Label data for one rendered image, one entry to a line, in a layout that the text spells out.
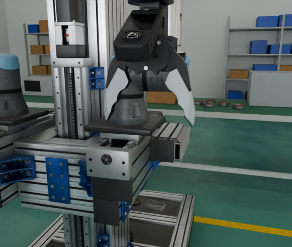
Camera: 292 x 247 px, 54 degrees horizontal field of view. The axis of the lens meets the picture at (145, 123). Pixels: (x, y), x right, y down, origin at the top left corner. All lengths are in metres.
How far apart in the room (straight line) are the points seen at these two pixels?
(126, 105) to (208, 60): 5.92
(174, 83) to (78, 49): 0.72
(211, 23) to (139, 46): 6.49
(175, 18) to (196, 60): 5.92
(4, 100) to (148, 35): 0.88
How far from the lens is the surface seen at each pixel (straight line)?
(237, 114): 2.69
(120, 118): 0.93
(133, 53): 0.36
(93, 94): 1.17
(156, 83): 0.92
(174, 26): 0.92
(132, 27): 0.40
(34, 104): 3.37
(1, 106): 1.18
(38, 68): 7.78
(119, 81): 0.46
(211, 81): 6.82
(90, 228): 1.33
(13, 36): 8.88
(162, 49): 0.44
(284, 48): 6.32
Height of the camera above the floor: 1.26
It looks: 14 degrees down
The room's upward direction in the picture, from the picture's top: straight up
